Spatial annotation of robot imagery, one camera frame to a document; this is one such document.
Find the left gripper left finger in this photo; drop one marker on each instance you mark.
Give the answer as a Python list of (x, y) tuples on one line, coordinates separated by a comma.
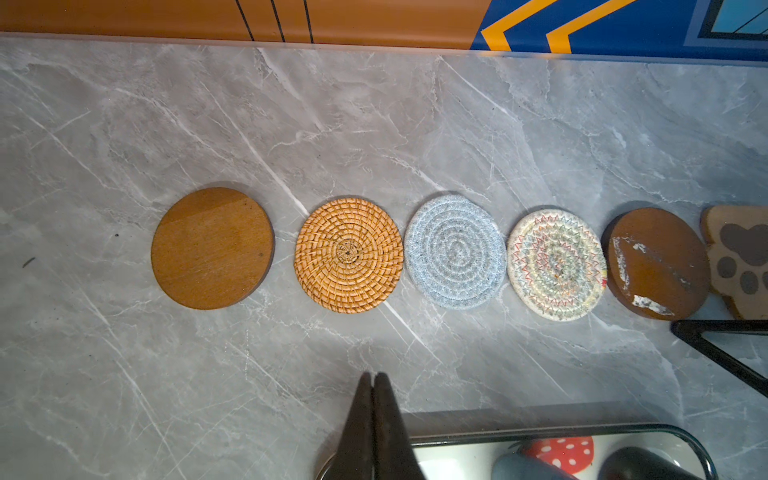
[(354, 458)]

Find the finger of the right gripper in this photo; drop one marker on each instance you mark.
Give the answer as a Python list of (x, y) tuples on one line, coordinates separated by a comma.
[(692, 333)]

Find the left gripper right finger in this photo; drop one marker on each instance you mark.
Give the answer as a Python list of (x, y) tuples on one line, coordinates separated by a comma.
[(394, 458)]

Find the dark brown wooden coaster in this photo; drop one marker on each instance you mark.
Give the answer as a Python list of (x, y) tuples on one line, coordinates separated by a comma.
[(657, 265)]

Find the cork paw print coaster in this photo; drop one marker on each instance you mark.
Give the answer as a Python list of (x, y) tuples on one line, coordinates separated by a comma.
[(736, 239)]

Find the multicolour woven coaster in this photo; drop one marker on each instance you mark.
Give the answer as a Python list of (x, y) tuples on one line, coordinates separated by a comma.
[(556, 265)]

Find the grey blue rope coaster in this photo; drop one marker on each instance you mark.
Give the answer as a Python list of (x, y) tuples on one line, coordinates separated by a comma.
[(454, 252)]

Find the light brown wooden coaster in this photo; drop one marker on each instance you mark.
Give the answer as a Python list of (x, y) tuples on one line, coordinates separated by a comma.
[(212, 249)]

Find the white strawberry serving tray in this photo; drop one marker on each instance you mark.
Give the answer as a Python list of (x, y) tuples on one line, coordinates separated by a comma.
[(580, 451)]

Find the blue mug back middle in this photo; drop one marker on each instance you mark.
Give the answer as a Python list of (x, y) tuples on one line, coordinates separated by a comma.
[(518, 467)]

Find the black mug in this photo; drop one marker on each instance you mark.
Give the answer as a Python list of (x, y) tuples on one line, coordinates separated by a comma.
[(634, 463)]

